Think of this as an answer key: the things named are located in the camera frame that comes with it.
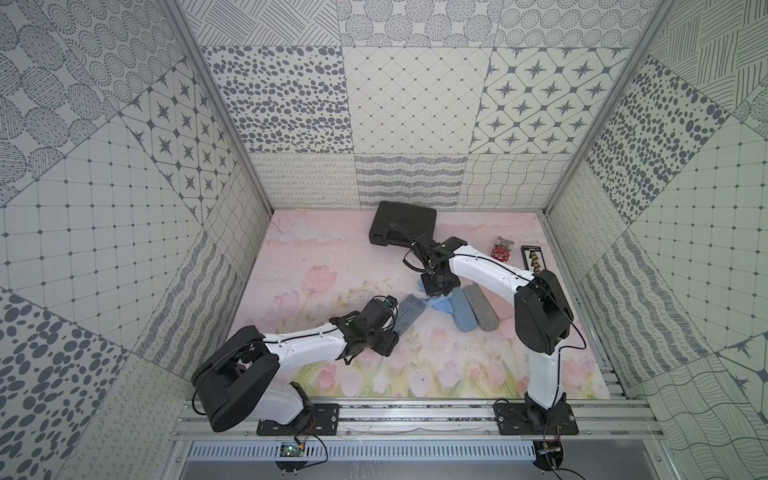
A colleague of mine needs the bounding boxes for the black box with brass parts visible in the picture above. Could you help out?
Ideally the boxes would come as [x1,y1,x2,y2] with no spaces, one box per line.
[521,245,547,273]

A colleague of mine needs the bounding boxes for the aluminium mounting rail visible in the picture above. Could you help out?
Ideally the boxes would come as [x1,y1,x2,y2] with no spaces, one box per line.
[170,399,663,441]

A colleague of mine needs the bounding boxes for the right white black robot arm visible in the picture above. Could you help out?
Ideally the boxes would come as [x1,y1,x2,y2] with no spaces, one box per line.
[407,235,573,411]

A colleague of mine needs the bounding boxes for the white slotted cable duct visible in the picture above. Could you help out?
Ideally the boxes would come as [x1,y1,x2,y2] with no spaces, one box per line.
[187,439,536,461]

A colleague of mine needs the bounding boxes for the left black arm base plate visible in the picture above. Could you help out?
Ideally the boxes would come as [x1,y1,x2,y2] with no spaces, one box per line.
[257,403,340,437]

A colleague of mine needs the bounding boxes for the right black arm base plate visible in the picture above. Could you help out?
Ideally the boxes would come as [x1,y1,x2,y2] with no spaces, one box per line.
[492,398,579,437]

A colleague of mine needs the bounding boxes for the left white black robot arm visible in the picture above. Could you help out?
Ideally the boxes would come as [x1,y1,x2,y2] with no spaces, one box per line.
[191,299,399,433]

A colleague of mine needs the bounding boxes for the red valve handwheel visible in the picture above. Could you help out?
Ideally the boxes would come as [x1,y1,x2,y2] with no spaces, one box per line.
[491,245,510,262]

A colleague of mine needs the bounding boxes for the blue microfiber cloth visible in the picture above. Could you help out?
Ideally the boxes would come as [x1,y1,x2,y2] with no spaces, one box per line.
[421,293,453,315]

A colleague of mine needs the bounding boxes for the dark grey eyeglass case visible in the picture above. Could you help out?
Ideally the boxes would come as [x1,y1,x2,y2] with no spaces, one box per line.
[393,295,426,336]

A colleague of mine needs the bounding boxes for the grey felt eyeglass case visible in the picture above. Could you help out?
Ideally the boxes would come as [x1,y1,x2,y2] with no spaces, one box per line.
[463,284,500,332]

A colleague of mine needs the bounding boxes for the black plastic tool case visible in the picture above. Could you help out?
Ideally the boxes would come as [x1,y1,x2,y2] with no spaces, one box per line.
[369,201,437,247]

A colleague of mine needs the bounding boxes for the blue eyeglass case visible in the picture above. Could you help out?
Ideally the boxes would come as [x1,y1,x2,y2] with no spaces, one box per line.
[449,287,478,333]

